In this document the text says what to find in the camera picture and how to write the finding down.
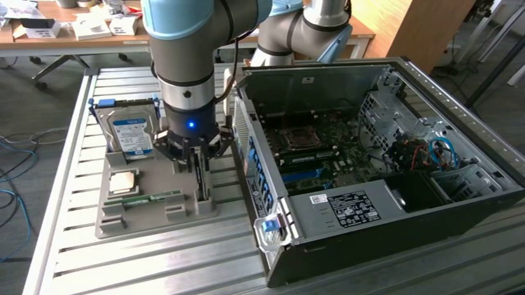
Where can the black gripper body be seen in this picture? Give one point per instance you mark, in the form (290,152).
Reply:
(190,123)

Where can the green graphics card black fan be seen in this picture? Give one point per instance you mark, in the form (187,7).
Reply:
(201,181)

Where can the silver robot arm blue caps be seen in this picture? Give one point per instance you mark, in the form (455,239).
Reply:
(185,46)

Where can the hard disk in blue caddy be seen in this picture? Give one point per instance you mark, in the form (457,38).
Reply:
(131,132)

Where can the grey parts rack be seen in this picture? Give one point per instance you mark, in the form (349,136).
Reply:
(155,184)

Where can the CPU chip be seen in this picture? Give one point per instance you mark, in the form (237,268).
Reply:
(122,182)

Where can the green RAM stick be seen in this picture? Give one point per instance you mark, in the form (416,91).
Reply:
(139,199)
(308,158)

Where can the CPU socket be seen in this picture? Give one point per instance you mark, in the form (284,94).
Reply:
(304,138)

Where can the blue expansion slot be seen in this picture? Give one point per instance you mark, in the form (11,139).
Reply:
(301,176)

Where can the blue case latch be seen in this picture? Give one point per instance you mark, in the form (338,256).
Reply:
(270,224)

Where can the grey power supply unit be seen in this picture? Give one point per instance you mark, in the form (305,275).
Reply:
(308,215)

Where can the green motherboard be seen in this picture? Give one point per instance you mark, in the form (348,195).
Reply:
(357,166)

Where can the small white box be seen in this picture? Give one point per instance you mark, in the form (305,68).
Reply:
(123,26)

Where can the wooden desk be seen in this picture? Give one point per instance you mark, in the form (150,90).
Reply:
(82,43)

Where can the white box round insert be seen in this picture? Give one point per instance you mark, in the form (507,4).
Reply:
(93,29)

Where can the tape roll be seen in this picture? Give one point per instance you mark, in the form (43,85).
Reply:
(86,3)

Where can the white box black lid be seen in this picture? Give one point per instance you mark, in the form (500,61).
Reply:
(40,29)

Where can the grey cup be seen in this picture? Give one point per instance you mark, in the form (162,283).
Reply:
(66,3)

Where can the black open PC case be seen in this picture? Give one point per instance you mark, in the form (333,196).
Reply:
(369,246)

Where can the black drive box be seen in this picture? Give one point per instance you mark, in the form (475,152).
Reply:
(419,190)

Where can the wooden cabinet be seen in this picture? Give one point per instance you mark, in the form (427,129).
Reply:
(431,30)

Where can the silver disk bay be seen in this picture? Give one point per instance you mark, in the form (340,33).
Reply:
(472,181)

